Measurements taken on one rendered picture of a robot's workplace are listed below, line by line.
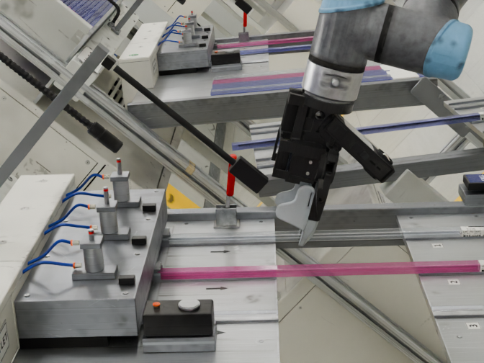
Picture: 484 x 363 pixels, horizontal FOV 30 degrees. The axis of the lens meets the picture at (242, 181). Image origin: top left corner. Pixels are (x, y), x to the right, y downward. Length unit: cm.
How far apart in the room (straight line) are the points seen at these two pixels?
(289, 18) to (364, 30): 451
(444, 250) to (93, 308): 49
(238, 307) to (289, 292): 117
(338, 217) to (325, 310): 96
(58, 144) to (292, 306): 70
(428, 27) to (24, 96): 122
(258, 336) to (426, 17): 45
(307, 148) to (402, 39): 19
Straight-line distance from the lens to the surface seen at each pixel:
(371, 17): 115
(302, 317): 230
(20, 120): 217
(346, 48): 115
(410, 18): 116
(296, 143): 118
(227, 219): 131
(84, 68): 105
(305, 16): 565
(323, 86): 116
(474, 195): 137
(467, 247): 126
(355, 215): 135
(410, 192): 157
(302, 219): 123
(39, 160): 219
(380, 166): 121
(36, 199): 126
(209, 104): 209
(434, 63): 115
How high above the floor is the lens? 135
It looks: 12 degrees down
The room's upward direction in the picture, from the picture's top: 51 degrees counter-clockwise
